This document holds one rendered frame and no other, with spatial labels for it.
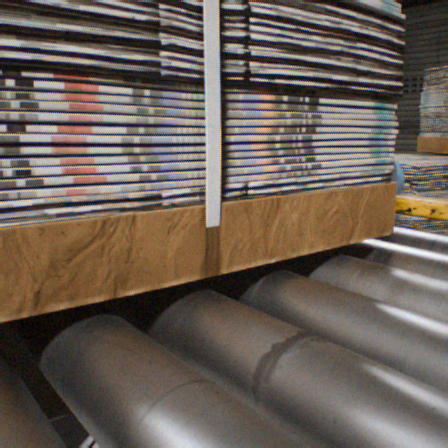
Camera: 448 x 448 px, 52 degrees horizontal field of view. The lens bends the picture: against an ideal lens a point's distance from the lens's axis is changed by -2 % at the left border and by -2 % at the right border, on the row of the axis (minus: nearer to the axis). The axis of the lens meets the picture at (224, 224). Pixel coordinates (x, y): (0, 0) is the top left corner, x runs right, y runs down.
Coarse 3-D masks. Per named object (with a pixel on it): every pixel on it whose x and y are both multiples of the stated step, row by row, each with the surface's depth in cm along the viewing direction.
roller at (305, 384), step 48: (192, 288) 28; (192, 336) 25; (240, 336) 23; (288, 336) 22; (240, 384) 22; (288, 384) 20; (336, 384) 18; (384, 384) 17; (336, 432) 17; (384, 432) 16; (432, 432) 15
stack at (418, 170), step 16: (400, 160) 104; (416, 160) 107; (432, 160) 106; (416, 176) 95; (432, 176) 95; (400, 192) 93; (416, 192) 95; (432, 192) 96; (400, 224) 95; (416, 224) 96; (432, 224) 97
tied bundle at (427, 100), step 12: (432, 72) 128; (444, 72) 124; (432, 84) 128; (444, 84) 124; (432, 96) 128; (444, 96) 124; (432, 108) 129; (444, 108) 124; (420, 120) 133; (432, 120) 129; (444, 120) 124; (420, 132) 134; (432, 132) 130; (444, 132) 125
